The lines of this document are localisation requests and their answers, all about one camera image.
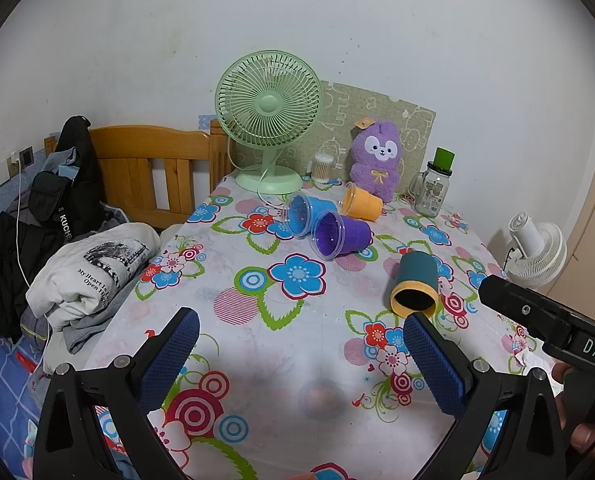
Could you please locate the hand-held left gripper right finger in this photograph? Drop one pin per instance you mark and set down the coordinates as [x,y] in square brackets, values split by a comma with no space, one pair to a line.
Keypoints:
[435,365]

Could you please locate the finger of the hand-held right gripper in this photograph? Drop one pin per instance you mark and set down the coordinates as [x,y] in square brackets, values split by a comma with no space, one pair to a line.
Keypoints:
[525,307]

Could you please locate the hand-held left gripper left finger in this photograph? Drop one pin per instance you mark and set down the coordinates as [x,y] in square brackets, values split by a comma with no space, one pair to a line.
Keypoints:
[170,355]

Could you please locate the teal cup with yellow rim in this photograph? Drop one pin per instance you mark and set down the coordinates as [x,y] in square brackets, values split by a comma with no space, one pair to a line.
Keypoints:
[416,280]

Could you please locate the purple plastic cup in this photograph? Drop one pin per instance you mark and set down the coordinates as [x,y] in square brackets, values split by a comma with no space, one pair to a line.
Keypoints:
[345,237]

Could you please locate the orange plastic cup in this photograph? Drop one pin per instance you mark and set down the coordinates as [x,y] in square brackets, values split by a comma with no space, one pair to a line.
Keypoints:
[363,204]

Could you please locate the blue plastic cup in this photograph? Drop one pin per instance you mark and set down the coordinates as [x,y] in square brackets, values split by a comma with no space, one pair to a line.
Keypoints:
[310,212]

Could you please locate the person's right hand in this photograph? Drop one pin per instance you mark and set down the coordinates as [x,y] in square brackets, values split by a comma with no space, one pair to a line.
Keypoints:
[585,437]

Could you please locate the white floor fan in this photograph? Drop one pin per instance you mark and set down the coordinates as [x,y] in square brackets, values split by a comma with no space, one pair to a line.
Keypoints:
[540,250]

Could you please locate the grey clothing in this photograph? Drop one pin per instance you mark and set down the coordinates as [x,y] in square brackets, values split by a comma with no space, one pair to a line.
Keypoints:
[84,327]

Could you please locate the white printed sweater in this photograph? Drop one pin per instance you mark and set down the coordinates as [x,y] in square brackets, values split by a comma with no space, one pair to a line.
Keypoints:
[107,265]

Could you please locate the floral tablecloth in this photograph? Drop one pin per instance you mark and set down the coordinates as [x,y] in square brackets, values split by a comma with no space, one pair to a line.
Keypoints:
[297,340]

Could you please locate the glass jar with green lid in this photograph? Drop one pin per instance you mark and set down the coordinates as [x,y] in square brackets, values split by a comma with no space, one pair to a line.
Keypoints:
[433,190]

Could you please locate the blue checked bedsheet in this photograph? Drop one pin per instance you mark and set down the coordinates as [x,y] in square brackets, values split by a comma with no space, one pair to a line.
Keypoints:
[4,390]

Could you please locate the black bag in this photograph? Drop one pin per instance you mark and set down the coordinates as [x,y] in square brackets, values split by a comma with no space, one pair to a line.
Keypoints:
[77,185]

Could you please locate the purple plush toy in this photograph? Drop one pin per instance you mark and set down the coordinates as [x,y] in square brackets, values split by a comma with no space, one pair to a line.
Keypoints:
[377,170]

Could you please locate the wooden headboard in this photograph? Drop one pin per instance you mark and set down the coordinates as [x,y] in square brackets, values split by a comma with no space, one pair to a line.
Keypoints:
[142,147]

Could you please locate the denim jacket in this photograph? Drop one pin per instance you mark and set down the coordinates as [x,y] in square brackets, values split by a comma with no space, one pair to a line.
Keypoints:
[59,160]

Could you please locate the cotton swab container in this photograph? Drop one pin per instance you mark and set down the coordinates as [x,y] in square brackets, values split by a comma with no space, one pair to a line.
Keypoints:
[323,169]

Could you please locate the green foam puzzle mat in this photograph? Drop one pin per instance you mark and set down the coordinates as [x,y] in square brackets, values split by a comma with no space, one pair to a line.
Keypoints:
[347,105]

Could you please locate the green desk fan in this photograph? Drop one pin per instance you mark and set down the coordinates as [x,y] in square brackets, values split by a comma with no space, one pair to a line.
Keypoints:
[269,102]

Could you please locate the dark wall switch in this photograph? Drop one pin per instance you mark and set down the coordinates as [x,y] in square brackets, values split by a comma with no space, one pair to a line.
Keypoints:
[27,156]

